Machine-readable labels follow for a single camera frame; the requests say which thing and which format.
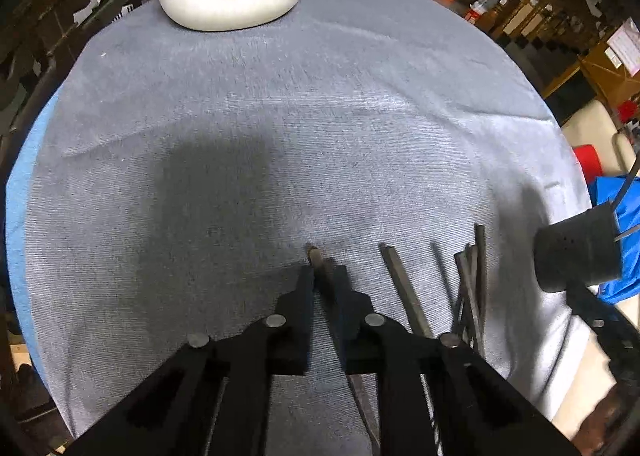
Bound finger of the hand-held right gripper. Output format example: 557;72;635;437
565;285;640;387

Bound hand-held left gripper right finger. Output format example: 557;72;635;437
324;265;582;456

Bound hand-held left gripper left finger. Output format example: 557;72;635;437
65;263;316;456

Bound bunch of dark chopsticks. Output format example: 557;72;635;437
378;223;488;354

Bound dark grey perforated utensil holder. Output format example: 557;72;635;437
534;203;624;293

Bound blue child chair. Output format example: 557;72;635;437
587;175;640;303

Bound red child chair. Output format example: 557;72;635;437
572;145;607;183

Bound grey tablecloth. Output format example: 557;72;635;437
25;0;594;456

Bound cream chair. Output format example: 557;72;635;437
560;100;637;177

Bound wooden stair railing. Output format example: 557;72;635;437
492;0;618;59

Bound pink wall calendar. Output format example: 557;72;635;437
606;18;640;77

